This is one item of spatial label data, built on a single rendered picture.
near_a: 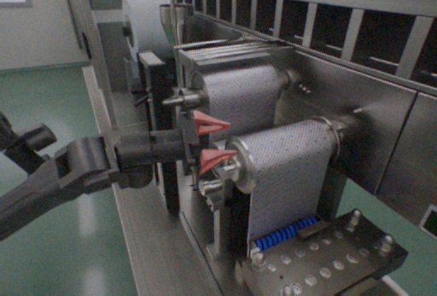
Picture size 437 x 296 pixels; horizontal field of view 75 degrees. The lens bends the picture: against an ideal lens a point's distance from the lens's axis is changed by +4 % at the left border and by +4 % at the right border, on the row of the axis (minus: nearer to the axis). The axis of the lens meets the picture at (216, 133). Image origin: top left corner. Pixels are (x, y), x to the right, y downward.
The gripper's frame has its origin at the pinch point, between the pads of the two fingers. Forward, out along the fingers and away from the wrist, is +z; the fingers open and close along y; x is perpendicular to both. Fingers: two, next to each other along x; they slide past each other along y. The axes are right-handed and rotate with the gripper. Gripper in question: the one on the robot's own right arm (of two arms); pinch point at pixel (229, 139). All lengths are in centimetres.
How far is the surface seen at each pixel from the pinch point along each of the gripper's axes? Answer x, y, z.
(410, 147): -2.0, 5.6, 41.6
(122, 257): -166, -5, -34
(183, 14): -27, -71, 5
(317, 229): -28.2, 16.0, 28.5
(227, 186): -22.6, 2.2, 4.4
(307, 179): -19.2, 4.6, 25.4
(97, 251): -172, -13, -50
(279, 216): -27.6, 11.0, 18.4
